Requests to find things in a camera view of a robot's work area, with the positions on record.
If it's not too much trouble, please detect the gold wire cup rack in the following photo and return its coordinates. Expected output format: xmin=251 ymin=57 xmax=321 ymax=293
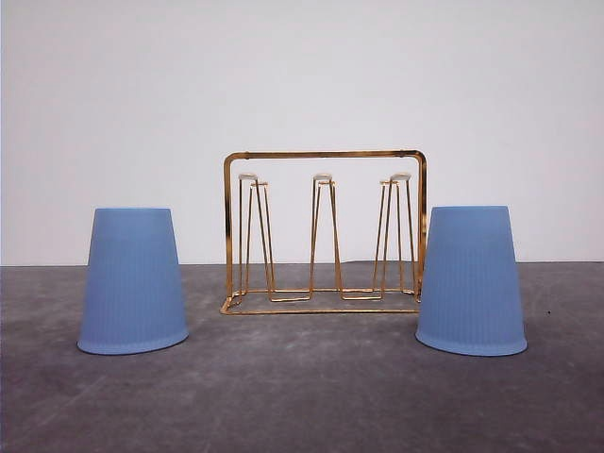
xmin=221 ymin=149 xmax=428 ymax=315

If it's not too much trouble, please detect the blue plastic cup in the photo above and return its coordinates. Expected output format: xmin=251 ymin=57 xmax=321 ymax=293
xmin=76 ymin=208 xmax=190 ymax=356
xmin=415 ymin=205 xmax=528 ymax=357

